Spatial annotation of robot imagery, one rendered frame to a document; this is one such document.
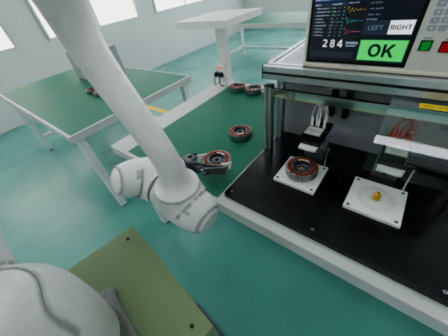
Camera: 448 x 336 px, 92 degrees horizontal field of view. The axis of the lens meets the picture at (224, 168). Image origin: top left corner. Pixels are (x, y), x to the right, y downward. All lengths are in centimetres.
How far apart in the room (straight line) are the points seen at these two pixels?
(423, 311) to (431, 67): 57
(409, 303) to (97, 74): 80
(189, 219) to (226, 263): 105
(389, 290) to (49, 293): 68
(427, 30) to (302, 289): 123
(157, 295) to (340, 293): 112
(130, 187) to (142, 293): 24
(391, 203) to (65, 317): 82
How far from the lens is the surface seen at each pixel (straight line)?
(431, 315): 74
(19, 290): 38
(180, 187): 47
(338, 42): 78
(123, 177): 57
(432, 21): 75
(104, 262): 68
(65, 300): 39
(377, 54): 76
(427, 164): 55
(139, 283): 62
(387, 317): 154
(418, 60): 76
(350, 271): 71
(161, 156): 43
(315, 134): 82
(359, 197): 83
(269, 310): 142
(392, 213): 82
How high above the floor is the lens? 136
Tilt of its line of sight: 41 degrees down
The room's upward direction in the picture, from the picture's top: 10 degrees counter-clockwise
